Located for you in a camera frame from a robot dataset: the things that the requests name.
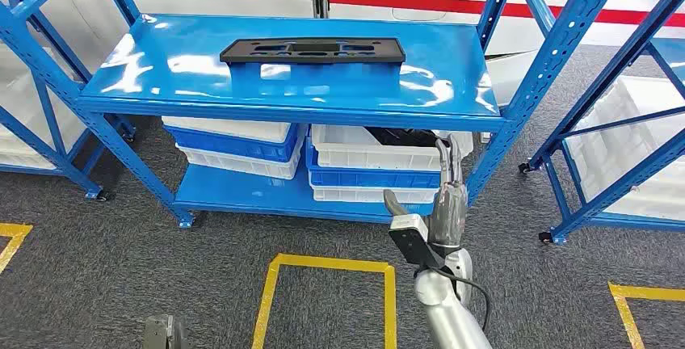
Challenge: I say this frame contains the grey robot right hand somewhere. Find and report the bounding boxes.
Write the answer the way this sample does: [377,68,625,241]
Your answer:
[383,133,471,257]

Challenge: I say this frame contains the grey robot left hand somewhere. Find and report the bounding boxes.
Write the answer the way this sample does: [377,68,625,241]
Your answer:
[143,314,188,349]

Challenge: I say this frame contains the black plastic panel with cutouts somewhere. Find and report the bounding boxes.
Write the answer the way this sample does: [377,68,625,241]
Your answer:
[219,36,406,65]

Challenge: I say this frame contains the black ribbed plastic part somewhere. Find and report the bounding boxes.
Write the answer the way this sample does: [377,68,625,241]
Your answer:
[365,127,445,149]

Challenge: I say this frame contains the blue metal shelf rack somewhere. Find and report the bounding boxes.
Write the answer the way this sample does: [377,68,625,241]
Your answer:
[518,0,685,246]
[0,49,137,201]
[0,0,635,230]

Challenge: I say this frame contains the blue plastic crate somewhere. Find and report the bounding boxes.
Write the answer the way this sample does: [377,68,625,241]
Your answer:
[305,140,443,189]
[163,124,302,164]

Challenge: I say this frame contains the yellow floor tape square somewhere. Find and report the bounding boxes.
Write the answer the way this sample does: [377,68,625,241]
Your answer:
[251,252,398,349]
[0,222,34,275]

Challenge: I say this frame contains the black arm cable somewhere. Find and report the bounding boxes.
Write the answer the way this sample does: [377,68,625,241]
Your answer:
[427,267,490,333]

